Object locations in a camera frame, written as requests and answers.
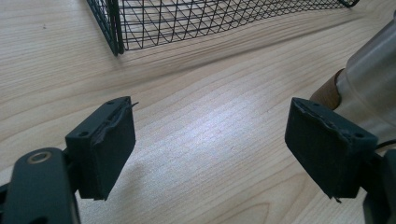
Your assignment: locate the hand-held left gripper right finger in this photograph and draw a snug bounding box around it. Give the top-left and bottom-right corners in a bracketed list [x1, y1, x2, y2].
[284, 96, 379, 204]

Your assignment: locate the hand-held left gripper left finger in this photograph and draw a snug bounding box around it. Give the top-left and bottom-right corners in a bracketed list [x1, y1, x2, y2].
[64, 95, 139, 202]

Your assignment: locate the black wire mesh basket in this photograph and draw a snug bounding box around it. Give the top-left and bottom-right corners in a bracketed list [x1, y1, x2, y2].
[86, 0, 361, 57]

